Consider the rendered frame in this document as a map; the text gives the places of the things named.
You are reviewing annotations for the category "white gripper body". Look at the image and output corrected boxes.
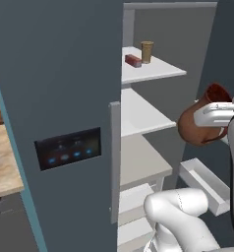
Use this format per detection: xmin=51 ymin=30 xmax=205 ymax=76
xmin=193 ymin=101 xmax=234 ymax=128

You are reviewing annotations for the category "brown pitcher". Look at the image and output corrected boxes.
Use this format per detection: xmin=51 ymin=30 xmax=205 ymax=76
xmin=176 ymin=83 xmax=234 ymax=148

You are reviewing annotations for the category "white fridge shelf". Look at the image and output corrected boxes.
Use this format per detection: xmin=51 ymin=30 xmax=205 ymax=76
xmin=121 ymin=45 xmax=188 ymax=86
xmin=120 ymin=87 xmax=178 ymax=139
xmin=119 ymin=133 xmax=174 ymax=192

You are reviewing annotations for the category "tan cup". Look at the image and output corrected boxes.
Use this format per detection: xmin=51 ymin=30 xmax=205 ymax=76
xmin=141 ymin=40 xmax=155 ymax=65

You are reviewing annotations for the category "red bar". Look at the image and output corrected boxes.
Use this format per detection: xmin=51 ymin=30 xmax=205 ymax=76
xmin=124 ymin=53 xmax=144 ymax=69

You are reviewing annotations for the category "grey open fridge door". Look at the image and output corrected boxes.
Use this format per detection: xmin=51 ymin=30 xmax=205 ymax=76
xmin=172 ymin=0 xmax=234 ymax=252

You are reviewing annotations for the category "white fridge door bin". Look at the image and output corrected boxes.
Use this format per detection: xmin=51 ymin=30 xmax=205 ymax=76
xmin=178 ymin=157 xmax=232 ymax=218

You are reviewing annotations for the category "grey fridge body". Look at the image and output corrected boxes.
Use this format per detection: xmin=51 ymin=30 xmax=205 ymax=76
xmin=121 ymin=1 xmax=219 ymax=252

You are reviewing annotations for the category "white fridge drawer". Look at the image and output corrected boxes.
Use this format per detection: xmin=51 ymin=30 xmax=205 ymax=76
xmin=116 ymin=216 xmax=156 ymax=252
xmin=117 ymin=182 xmax=164 ymax=227

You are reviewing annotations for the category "grey fridge door with display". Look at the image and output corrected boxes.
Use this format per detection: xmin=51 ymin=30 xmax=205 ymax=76
xmin=0 ymin=0 xmax=125 ymax=252

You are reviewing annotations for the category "grey cabinet front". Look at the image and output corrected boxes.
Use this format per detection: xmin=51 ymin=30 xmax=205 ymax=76
xmin=0 ymin=191 xmax=40 ymax=252

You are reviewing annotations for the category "grey fridge door handle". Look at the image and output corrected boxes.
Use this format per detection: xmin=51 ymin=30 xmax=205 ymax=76
xmin=108 ymin=100 xmax=122 ymax=225

